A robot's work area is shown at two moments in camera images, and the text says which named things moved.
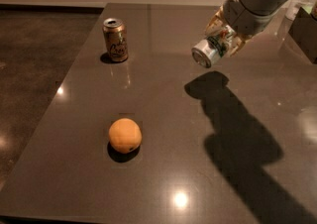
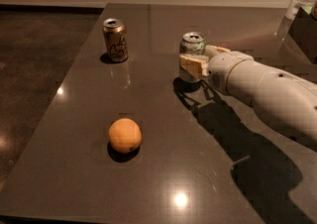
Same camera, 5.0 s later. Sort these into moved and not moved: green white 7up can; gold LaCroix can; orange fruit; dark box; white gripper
Moved: white gripper; green white 7up can
Not moved: gold LaCroix can; orange fruit; dark box
